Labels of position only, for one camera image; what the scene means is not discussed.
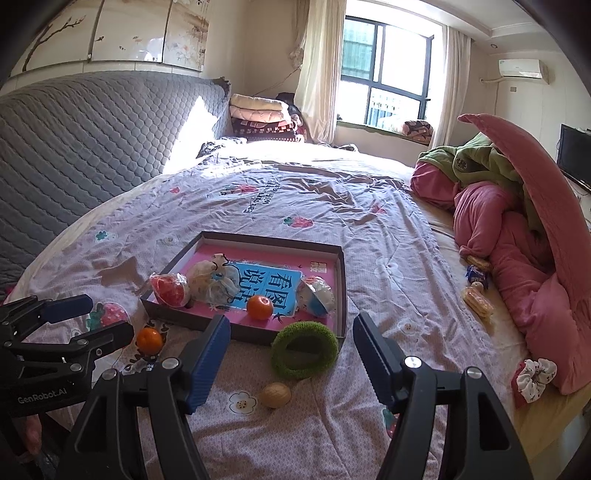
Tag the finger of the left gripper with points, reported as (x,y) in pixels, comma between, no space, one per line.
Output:
(84,349)
(21,318)

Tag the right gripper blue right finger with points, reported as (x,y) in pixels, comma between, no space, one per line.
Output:
(383,360)

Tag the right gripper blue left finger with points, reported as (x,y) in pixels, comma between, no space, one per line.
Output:
(200,361)

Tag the orange tangerine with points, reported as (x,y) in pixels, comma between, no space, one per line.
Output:
(149,341)
(259,308)

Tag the red bowl toy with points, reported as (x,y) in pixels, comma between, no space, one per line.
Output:
(170,289)

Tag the beige mesh drawstring pouch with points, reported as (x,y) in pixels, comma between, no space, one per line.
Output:
(215,282)

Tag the white blue bowl toy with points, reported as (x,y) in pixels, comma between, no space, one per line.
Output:
(315,297)

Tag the blue Oreo snack packet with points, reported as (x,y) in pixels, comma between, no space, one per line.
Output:
(137,367)

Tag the person's left hand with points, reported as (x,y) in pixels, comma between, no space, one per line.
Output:
(32,434)

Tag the tan walnut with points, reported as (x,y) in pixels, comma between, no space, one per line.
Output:
(275,395)

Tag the pink and blue book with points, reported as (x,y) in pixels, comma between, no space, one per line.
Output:
(260,284)

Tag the shallow grey cardboard box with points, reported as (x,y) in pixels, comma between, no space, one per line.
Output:
(271,267)

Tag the yellow wrapped biscuit packet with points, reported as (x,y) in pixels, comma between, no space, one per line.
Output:
(477,302)

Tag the small blue snack packet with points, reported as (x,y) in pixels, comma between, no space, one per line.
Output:
(478,277)

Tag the orange wrapped snack bar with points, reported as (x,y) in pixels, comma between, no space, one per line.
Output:
(480,263)

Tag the white red scrunchie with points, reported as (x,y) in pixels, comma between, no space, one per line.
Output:
(531,379)

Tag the pink crumpled duvet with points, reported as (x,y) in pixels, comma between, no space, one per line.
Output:
(550,312)

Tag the grey quilted headboard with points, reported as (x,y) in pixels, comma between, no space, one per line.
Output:
(71,143)

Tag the pink curved pillow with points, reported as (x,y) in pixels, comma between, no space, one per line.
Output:
(553,199)

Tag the green blanket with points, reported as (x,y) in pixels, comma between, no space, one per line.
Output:
(480,160)

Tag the floral cushion on windowsill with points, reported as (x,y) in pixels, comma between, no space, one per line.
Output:
(419,131)

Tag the stack of folded blankets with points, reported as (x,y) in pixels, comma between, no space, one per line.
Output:
(260,118)

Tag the black television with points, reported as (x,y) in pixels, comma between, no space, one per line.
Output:
(574,155)

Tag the dark framed window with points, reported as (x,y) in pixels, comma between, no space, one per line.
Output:
(385,76)

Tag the cream left curtain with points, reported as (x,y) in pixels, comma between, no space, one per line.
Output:
(317,55)

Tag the cream curtain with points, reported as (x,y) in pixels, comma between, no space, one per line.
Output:
(317,55)
(457,49)

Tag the cream right curtain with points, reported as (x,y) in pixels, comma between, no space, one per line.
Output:
(457,49)

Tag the painted overhead cabinet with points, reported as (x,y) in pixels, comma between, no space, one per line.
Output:
(170,32)

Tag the white wall air conditioner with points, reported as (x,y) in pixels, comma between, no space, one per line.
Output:
(531,69)

